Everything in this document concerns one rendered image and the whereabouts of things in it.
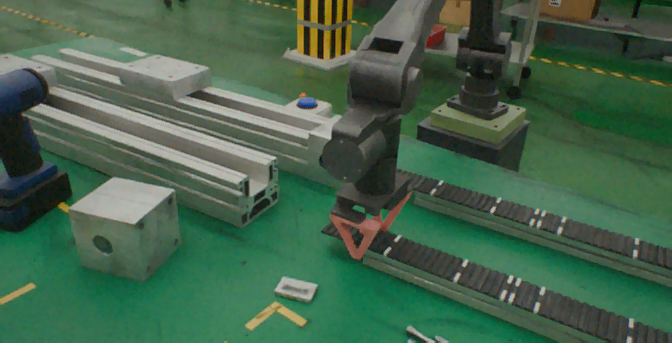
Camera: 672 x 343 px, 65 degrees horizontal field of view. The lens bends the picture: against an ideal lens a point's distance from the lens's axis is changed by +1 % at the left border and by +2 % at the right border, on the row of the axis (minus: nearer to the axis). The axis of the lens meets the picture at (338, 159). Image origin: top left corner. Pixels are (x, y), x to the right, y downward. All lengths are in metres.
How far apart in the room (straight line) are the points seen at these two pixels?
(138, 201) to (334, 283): 0.29
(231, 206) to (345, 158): 0.30
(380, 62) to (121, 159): 0.53
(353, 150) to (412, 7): 0.21
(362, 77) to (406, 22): 0.09
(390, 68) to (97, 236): 0.44
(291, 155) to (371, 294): 0.36
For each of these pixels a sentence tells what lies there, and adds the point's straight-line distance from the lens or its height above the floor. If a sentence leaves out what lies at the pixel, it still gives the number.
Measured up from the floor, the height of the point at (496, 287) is 0.81.
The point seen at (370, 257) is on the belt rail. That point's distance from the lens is 0.76.
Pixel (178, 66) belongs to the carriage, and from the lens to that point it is 1.19.
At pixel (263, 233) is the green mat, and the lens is 0.82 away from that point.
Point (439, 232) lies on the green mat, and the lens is 0.85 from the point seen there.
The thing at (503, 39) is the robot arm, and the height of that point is 0.99.
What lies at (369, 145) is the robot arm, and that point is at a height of 1.00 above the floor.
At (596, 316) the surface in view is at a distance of 0.73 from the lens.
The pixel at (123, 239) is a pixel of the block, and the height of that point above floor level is 0.85.
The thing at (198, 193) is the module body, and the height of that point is 0.81.
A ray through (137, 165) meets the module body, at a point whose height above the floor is 0.83.
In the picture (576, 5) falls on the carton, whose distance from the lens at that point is 5.56.
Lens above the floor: 1.26
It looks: 28 degrees down
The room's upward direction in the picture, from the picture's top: 2 degrees clockwise
